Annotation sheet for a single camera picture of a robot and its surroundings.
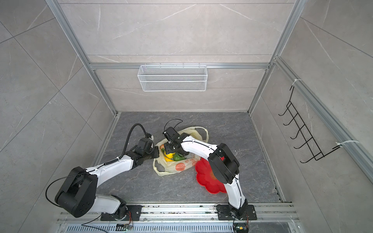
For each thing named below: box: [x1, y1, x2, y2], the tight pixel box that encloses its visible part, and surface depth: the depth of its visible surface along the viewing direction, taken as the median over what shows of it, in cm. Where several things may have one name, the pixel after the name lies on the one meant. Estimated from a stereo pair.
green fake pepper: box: [172, 152, 187, 162], surface depth 91 cm
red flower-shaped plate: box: [194, 157, 227, 195], surface depth 87 cm
